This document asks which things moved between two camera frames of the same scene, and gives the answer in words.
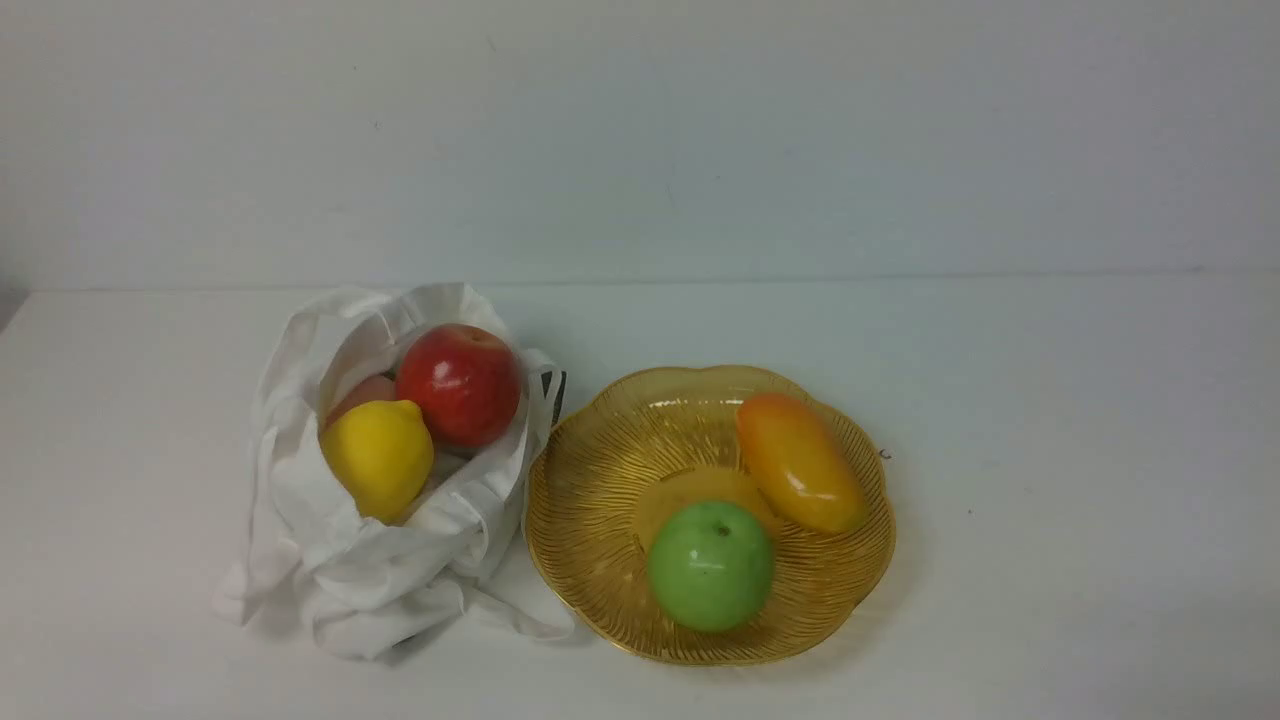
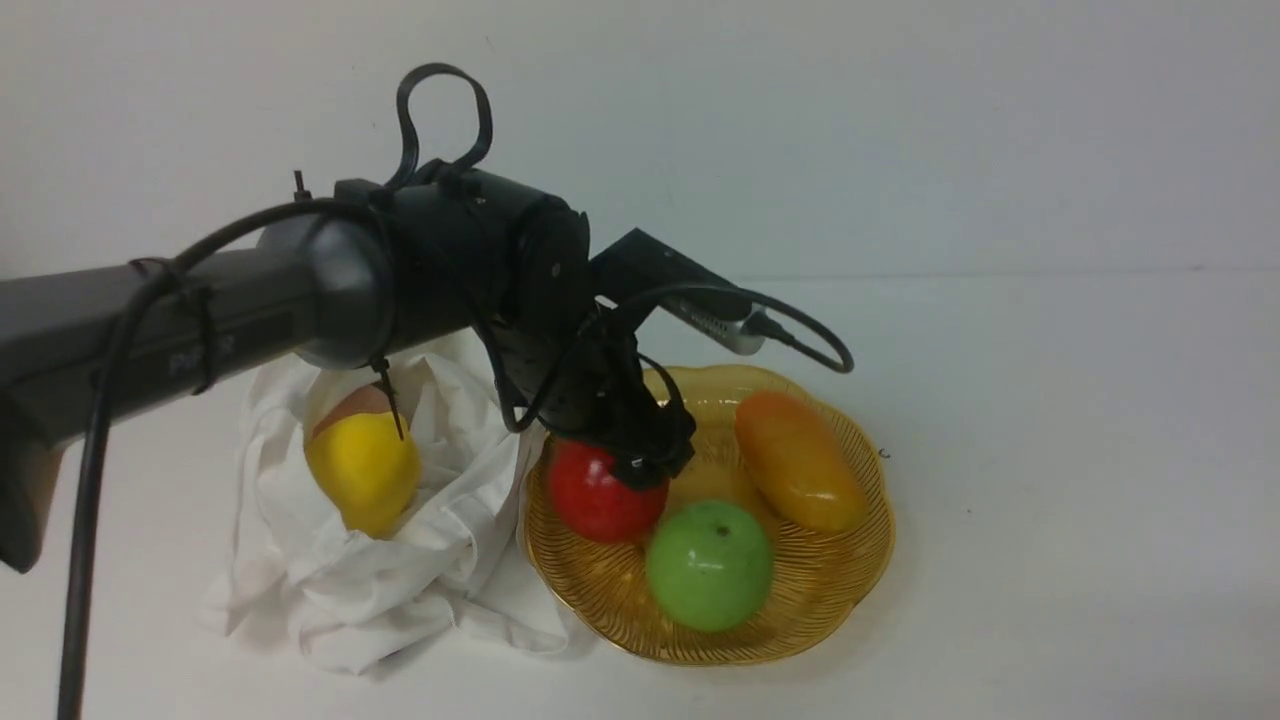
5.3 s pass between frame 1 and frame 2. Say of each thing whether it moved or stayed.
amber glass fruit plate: stayed
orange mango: stayed
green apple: stayed
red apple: moved
